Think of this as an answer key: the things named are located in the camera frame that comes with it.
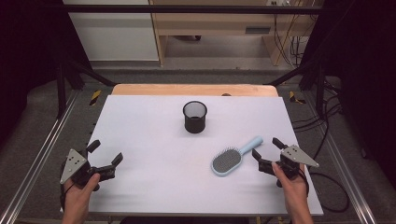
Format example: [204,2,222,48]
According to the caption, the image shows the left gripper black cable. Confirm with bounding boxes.
[59,167,77,213]

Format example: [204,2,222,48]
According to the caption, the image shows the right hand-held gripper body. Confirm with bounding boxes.
[258,145,320,181]

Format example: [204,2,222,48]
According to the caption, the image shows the light wooden desk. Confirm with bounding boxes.
[148,0,325,67]

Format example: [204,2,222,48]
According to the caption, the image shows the black metal crossbar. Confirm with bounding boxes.
[62,4,325,15]

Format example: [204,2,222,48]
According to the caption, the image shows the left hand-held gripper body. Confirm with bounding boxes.
[59,148,118,189]

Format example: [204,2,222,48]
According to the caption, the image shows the black metal frame strut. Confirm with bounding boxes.
[55,59,118,119]
[264,59,327,119]

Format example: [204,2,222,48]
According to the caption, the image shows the black curtain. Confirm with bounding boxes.
[299,0,396,188]
[0,0,93,147]

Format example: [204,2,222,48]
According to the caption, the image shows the white cabinet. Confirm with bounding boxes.
[62,0,160,63]

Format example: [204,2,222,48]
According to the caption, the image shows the person's right hand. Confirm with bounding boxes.
[271,161,310,213]

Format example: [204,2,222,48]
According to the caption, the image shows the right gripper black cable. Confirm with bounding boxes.
[297,169,350,214]

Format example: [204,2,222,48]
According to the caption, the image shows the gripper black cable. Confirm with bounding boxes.
[59,167,77,213]
[297,169,350,214]

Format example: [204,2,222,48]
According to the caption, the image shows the person's left hand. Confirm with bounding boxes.
[63,173,101,216]

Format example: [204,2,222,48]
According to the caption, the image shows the black floor cables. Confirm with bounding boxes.
[292,77,344,162]

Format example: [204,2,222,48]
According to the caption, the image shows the aluminium floor rail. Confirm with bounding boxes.
[306,92,378,224]
[0,90,80,224]

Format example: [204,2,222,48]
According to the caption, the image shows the white board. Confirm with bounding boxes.
[60,94,325,217]

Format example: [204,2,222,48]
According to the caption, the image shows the hanging black cable bundle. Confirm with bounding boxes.
[273,13,310,68]

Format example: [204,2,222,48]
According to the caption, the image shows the yellow black tape strip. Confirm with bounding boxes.
[89,90,103,106]
[289,91,307,105]

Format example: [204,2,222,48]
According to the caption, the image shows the light blue hairbrush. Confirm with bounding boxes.
[211,135,264,177]

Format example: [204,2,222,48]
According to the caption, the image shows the wooden table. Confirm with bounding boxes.
[111,83,279,97]

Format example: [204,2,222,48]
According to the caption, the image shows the white power strip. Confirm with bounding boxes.
[266,0,292,7]

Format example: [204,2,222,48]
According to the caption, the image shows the black mesh pen cup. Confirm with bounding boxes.
[182,100,208,134]

